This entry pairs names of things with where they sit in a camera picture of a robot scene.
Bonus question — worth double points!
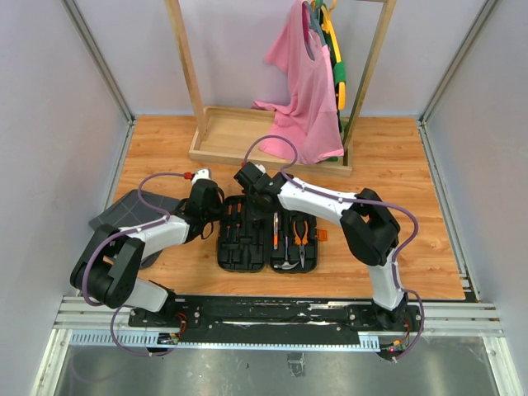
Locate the pink t-shirt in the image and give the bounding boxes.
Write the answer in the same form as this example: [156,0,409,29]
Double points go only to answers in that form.
[253,1,344,164]

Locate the dark grey folded cloth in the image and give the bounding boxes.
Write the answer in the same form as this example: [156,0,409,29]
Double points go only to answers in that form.
[88,190,179,230]

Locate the claw hammer black grip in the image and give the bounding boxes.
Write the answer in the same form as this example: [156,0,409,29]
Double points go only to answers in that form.
[272,236,299,271]

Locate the green yellow hangers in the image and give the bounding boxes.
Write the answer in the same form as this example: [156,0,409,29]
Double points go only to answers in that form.
[311,1,347,137]

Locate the left aluminium frame post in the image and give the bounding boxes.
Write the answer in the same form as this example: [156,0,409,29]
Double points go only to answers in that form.
[59,0,136,125]

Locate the grey cable duct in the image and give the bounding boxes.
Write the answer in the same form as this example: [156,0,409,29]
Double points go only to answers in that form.
[70,330,381,352]

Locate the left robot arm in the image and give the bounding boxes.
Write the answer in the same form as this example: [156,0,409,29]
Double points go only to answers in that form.
[69,167,224,327]

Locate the aluminium frame post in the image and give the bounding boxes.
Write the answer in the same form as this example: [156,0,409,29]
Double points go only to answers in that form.
[59,0,136,125]
[418,0,502,125]

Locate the wooden clothes rack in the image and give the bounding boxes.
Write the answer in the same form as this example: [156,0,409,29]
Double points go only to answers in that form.
[165,1,396,177]

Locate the silver orange utility knife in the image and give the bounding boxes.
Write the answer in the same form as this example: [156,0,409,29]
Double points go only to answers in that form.
[272,212,279,251]

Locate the black plastic tool case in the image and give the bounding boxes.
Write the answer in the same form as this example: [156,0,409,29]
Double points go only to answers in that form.
[216,196,328,274]

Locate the orange black pliers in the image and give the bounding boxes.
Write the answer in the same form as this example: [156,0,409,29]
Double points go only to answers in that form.
[292,219,309,269]

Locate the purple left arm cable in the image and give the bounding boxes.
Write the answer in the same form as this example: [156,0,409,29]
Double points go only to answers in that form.
[80,172,193,358]

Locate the small orange black screwdriver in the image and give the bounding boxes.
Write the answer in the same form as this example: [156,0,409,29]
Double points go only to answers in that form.
[235,201,243,241]

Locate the right aluminium frame post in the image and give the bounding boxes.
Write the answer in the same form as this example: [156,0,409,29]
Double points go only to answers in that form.
[418,0,502,125]

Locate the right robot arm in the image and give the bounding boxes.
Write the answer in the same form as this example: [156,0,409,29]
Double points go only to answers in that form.
[234,162,408,330]

